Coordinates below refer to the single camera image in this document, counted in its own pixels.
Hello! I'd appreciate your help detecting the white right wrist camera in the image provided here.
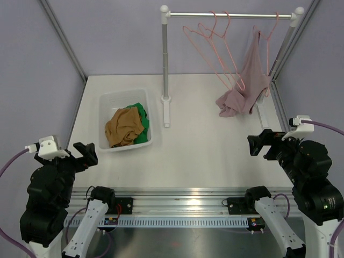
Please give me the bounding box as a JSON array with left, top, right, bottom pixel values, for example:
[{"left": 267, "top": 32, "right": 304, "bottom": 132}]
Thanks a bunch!
[{"left": 282, "top": 115, "right": 314, "bottom": 141}]

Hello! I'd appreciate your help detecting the brown tank top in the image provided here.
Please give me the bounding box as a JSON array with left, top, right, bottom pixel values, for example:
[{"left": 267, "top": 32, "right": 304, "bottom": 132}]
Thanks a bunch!
[{"left": 105, "top": 107, "right": 144, "bottom": 148}]

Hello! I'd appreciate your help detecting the pink hanger under mauve top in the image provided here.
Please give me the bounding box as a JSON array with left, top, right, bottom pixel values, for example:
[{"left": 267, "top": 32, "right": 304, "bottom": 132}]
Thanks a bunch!
[{"left": 252, "top": 11, "right": 280, "bottom": 98}]

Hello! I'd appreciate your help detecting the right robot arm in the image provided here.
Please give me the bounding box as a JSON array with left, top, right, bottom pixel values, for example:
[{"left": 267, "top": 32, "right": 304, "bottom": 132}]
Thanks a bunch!
[{"left": 244, "top": 129, "right": 343, "bottom": 257}]

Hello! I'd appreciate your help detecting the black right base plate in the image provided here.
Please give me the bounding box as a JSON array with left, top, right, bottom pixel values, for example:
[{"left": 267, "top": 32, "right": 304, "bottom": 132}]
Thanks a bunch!
[{"left": 221, "top": 197, "right": 258, "bottom": 215}]

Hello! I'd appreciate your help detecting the green tank top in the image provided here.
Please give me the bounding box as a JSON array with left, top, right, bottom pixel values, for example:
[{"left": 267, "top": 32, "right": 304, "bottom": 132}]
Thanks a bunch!
[{"left": 126, "top": 103, "right": 149, "bottom": 145}]

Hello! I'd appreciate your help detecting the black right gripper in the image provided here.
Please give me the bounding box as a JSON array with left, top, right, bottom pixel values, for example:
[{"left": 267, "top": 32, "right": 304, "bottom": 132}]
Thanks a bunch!
[{"left": 248, "top": 127, "right": 305, "bottom": 184}]

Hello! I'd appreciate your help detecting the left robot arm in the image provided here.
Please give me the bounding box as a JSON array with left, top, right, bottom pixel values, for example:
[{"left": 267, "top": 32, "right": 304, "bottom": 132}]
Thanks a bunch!
[{"left": 20, "top": 140, "right": 116, "bottom": 257}]

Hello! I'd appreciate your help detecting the silver and white clothes rack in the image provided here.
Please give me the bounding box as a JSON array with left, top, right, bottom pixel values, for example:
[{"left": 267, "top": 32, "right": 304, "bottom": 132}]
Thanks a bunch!
[{"left": 160, "top": 5, "right": 305, "bottom": 129}]

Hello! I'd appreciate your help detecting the aluminium mounting rail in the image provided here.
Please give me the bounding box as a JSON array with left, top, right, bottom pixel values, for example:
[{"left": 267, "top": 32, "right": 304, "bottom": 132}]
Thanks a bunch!
[{"left": 67, "top": 187, "right": 301, "bottom": 218}]

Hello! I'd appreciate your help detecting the right aluminium frame post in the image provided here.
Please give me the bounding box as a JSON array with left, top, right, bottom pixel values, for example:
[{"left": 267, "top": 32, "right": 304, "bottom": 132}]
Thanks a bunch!
[{"left": 269, "top": 0, "right": 322, "bottom": 83}]

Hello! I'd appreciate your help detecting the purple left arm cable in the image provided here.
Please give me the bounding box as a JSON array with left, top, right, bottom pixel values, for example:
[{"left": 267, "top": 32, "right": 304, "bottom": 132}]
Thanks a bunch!
[{"left": 0, "top": 149, "right": 112, "bottom": 258}]

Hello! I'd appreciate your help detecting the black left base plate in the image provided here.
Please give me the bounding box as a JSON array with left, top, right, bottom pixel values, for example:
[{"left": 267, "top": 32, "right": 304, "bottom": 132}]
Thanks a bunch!
[{"left": 106, "top": 197, "right": 134, "bottom": 215}]

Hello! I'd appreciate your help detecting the aluminium frame post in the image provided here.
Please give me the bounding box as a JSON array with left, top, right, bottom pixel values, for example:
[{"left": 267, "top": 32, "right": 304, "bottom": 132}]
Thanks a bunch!
[
  {"left": 39, "top": 0, "right": 88, "bottom": 84},
  {"left": 269, "top": 0, "right": 322, "bottom": 83}
]

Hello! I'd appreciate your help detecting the mauve tank top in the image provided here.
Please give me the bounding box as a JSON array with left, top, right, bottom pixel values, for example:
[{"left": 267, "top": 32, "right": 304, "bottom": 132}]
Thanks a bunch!
[{"left": 216, "top": 30, "right": 270, "bottom": 117}]

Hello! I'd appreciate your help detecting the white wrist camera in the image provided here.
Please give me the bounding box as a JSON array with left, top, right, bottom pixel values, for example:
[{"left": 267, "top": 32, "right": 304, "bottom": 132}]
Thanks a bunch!
[
  {"left": 25, "top": 135, "right": 70, "bottom": 161},
  {"left": 282, "top": 115, "right": 314, "bottom": 141}
]

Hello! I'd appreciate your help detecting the white perforated plastic basket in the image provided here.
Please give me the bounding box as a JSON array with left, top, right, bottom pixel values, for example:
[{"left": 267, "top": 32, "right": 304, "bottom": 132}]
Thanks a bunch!
[{"left": 96, "top": 88, "right": 153, "bottom": 152}]

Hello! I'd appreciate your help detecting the white slotted cable duct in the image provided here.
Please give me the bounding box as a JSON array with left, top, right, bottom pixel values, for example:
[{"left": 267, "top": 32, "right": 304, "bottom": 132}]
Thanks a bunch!
[{"left": 98, "top": 217, "right": 248, "bottom": 228}]

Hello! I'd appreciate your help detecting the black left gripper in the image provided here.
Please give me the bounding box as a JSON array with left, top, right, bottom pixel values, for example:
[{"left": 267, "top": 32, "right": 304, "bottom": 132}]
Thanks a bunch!
[{"left": 36, "top": 141, "right": 97, "bottom": 204}]

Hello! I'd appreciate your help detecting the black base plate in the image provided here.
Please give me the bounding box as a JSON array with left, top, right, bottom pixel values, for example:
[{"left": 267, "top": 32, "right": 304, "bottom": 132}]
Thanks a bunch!
[
  {"left": 221, "top": 197, "right": 258, "bottom": 215},
  {"left": 106, "top": 197, "right": 134, "bottom": 215}
]

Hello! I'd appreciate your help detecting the left aluminium frame post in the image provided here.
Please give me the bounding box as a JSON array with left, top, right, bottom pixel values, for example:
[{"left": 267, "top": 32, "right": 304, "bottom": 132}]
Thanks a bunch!
[{"left": 39, "top": 0, "right": 88, "bottom": 84}]

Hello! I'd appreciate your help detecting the pink wire hanger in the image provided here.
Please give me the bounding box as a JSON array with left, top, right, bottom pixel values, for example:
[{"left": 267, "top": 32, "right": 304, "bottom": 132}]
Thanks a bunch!
[{"left": 182, "top": 11, "right": 237, "bottom": 90}]

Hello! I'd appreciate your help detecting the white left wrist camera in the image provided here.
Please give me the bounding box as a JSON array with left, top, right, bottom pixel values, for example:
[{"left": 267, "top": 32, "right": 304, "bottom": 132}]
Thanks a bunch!
[{"left": 25, "top": 135, "right": 70, "bottom": 161}]

